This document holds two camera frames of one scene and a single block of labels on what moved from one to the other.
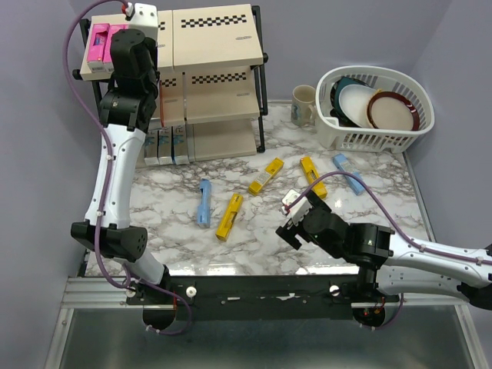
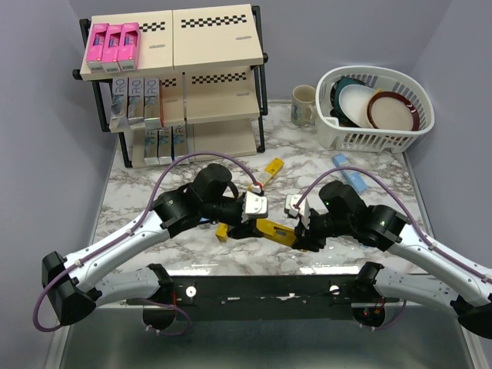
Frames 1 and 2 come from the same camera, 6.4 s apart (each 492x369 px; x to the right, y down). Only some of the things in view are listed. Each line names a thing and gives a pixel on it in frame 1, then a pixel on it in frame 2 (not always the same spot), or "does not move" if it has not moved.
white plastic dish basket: x=332 y=134 does not move
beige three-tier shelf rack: x=210 y=74 does not move
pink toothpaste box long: x=111 y=31 does not move
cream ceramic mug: x=303 y=111 does not move
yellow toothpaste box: x=320 y=190 → x=275 y=231
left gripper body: x=151 y=86 → x=227 y=211
